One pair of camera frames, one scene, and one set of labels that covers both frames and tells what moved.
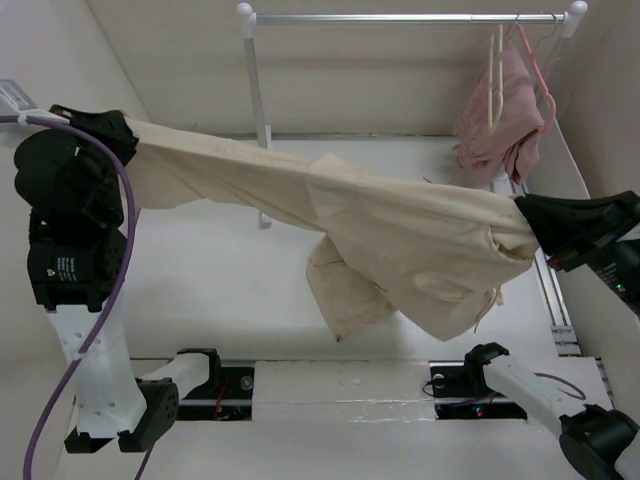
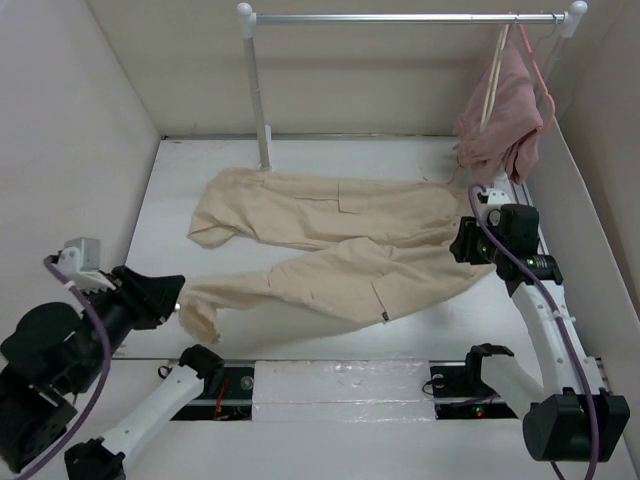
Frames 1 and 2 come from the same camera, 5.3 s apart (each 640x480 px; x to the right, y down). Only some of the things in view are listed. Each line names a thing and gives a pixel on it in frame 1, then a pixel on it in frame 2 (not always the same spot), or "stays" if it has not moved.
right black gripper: (566, 222) -> (463, 246)
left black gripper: (112, 123) -> (155, 295)
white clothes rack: (571, 18) stays
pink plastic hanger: (544, 89) stays
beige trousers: (384, 248) -> (402, 249)
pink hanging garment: (500, 126) stays
